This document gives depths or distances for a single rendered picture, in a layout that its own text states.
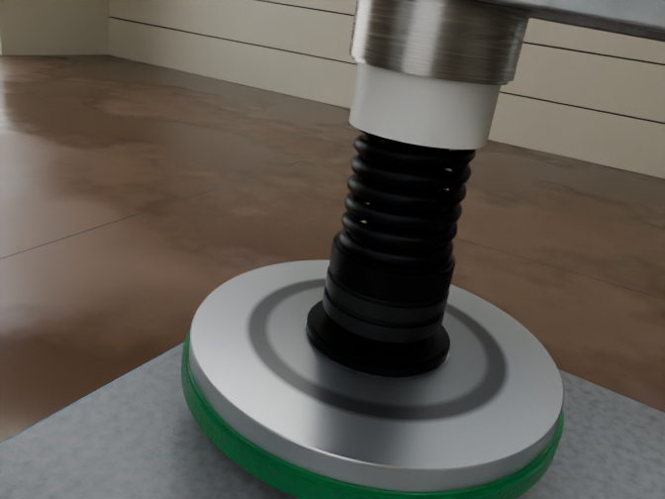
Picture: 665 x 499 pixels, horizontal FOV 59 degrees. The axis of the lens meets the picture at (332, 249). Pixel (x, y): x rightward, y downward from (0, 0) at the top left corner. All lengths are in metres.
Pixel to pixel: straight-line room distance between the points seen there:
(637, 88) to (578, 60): 0.60
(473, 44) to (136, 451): 0.26
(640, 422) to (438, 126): 0.27
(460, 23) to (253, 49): 7.31
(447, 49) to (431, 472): 0.18
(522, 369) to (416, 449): 0.10
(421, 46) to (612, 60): 6.07
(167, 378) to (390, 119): 0.22
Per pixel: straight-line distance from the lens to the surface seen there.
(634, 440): 0.45
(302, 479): 0.27
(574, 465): 0.40
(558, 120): 6.38
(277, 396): 0.29
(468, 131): 0.28
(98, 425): 0.36
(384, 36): 0.27
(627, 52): 6.32
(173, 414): 0.37
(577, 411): 0.45
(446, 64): 0.26
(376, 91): 0.28
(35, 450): 0.35
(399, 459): 0.27
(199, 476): 0.33
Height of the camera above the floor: 1.06
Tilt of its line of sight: 22 degrees down
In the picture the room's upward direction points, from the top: 9 degrees clockwise
